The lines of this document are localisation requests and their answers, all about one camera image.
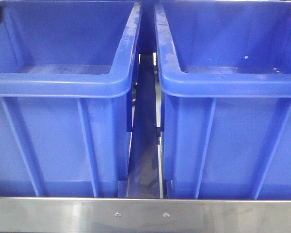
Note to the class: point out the large blue bin right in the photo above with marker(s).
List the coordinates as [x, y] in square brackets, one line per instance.
[225, 75]

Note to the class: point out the large blue bin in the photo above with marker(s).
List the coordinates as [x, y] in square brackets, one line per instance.
[225, 75]
[66, 75]

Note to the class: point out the large blue bin left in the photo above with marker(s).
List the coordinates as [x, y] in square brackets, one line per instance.
[66, 75]

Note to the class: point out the steel shelf front rail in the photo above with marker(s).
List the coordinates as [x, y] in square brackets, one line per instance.
[86, 215]

